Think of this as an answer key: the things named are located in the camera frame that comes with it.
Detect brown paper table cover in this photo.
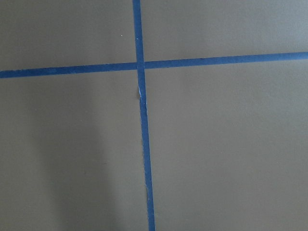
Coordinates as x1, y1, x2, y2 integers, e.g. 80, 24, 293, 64
0, 0, 308, 231

